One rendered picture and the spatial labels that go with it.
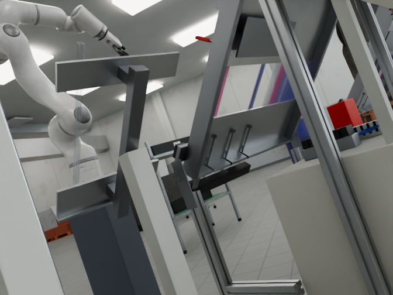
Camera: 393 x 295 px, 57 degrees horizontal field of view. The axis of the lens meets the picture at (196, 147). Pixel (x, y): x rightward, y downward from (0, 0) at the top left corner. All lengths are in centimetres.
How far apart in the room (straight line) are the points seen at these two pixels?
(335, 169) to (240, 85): 1041
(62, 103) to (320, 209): 103
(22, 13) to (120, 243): 100
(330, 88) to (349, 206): 1018
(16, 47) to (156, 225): 90
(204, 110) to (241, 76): 1015
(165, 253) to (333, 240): 43
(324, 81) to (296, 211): 1010
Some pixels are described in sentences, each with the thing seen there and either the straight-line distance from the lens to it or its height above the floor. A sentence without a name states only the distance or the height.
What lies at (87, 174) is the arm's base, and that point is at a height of 83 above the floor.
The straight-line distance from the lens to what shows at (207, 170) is 128.
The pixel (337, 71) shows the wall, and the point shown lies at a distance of 1112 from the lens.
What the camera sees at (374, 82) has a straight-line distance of 90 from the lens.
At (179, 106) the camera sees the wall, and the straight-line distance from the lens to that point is 1173.
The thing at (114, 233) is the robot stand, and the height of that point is 59.
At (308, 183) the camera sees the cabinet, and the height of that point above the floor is 58.
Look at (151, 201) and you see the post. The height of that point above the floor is 67.
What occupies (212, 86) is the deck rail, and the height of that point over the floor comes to 93.
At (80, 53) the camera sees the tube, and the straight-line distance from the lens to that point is 87.
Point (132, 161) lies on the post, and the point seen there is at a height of 79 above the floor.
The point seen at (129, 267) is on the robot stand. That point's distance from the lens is 148.
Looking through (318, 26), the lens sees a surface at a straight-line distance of 162.
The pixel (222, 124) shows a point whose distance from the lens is 128.
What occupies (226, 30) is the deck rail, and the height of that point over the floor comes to 105.
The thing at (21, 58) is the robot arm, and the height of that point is 132.
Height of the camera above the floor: 72
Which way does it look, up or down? 3 degrees up
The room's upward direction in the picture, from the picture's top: 20 degrees counter-clockwise
